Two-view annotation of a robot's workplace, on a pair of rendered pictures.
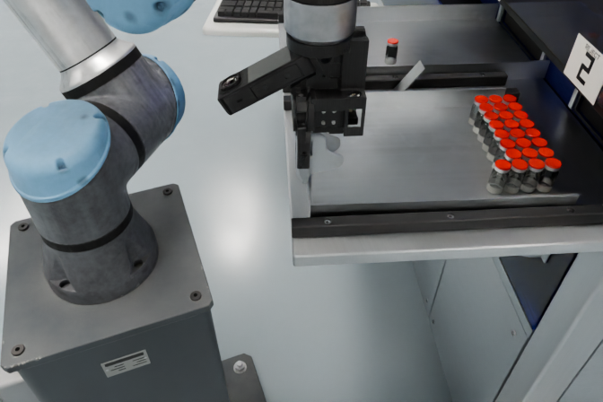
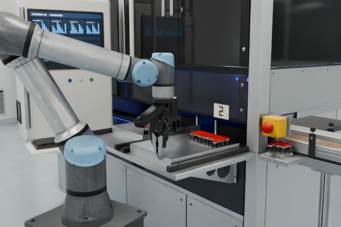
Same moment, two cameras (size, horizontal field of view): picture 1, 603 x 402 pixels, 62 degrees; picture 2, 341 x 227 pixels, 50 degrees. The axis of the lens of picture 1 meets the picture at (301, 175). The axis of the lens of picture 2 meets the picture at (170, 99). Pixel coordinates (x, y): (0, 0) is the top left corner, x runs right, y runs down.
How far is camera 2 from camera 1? 85 cm
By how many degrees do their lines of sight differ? 45
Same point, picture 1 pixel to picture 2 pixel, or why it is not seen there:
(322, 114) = (168, 124)
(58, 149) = (95, 144)
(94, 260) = (102, 199)
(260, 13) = not seen: hidden behind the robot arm
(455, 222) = (213, 156)
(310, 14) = (166, 89)
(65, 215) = (97, 173)
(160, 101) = not seen: hidden behind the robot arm
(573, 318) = (255, 191)
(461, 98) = (183, 137)
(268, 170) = not seen: outside the picture
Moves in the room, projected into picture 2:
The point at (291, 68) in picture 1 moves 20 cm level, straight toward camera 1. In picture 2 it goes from (160, 108) to (199, 118)
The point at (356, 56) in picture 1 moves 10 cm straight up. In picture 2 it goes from (175, 104) to (175, 75)
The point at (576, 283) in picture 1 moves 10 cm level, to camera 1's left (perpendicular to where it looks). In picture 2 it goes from (249, 178) to (232, 183)
